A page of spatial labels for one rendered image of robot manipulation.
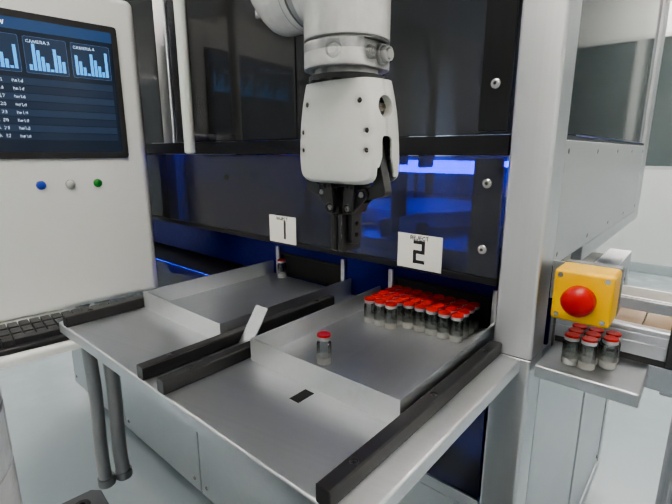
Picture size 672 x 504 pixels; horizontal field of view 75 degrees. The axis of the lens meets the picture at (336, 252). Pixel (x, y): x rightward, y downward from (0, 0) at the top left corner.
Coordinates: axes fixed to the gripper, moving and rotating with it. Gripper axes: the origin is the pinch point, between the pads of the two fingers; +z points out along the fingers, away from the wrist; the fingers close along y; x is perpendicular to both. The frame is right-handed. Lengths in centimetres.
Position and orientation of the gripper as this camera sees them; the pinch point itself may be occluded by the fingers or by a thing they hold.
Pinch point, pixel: (345, 231)
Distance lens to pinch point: 46.9
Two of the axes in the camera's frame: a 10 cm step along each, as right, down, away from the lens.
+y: -7.6, -1.5, 6.4
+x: -6.5, 1.7, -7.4
